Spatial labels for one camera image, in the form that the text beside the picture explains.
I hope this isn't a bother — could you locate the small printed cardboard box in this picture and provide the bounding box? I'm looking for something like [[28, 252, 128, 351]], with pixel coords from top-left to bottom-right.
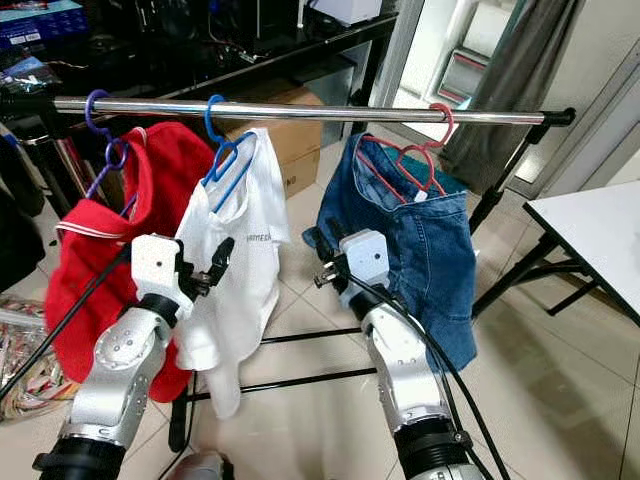
[[282, 150, 323, 199]]

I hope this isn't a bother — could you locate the white table with black legs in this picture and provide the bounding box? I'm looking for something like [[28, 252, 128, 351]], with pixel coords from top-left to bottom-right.
[[472, 180, 640, 326]]

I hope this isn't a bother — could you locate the red wire hanger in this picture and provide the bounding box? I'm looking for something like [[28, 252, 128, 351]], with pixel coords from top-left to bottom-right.
[[355, 102, 457, 207]]

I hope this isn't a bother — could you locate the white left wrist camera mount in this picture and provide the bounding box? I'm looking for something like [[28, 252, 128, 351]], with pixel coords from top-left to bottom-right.
[[130, 233, 193, 301]]

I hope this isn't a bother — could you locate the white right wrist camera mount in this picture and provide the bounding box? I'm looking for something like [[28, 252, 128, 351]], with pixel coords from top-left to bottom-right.
[[342, 228, 391, 293]]

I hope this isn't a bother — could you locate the blue denim garment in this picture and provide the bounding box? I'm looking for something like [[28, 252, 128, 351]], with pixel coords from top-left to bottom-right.
[[302, 133, 479, 373]]

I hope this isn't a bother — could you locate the clear plastic bag of items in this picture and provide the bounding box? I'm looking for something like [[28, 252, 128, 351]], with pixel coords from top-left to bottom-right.
[[0, 298, 73, 421]]

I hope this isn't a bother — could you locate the red shirt with white stripe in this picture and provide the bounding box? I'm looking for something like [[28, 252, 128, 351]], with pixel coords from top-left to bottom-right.
[[55, 122, 216, 403]]

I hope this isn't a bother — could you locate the clothes rack with silver rail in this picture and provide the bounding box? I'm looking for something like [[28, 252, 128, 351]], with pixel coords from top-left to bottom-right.
[[2, 93, 578, 453]]

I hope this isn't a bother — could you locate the white printed T-shirt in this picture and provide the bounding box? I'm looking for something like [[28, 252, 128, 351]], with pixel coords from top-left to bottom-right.
[[172, 127, 283, 421]]

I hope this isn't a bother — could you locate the blue carton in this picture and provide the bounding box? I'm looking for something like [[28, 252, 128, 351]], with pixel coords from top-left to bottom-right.
[[0, 0, 89, 51]]

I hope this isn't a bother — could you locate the white device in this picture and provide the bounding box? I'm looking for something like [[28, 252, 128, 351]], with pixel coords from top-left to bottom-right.
[[305, 0, 383, 26]]

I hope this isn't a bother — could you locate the large cardboard box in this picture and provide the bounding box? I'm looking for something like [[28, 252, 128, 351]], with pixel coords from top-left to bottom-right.
[[225, 85, 326, 166]]

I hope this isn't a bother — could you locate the black cluttered desk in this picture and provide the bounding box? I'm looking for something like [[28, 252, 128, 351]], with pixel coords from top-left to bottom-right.
[[0, 0, 401, 263]]

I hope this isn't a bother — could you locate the grey robot foot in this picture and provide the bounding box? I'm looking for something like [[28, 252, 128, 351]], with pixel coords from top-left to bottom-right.
[[172, 450, 236, 480]]

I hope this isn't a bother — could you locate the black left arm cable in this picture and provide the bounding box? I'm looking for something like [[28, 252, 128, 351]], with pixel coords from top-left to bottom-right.
[[0, 245, 136, 399]]

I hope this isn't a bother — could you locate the purple wire hanger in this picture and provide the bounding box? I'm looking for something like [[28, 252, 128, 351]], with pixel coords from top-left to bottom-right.
[[82, 88, 133, 203]]

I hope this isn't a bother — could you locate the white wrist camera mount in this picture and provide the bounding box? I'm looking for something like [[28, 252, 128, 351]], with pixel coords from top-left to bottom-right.
[[342, 228, 391, 293], [130, 233, 193, 301]]

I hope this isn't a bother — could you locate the grey curtain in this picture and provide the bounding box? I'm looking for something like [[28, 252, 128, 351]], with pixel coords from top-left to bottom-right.
[[440, 0, 583, 196]]

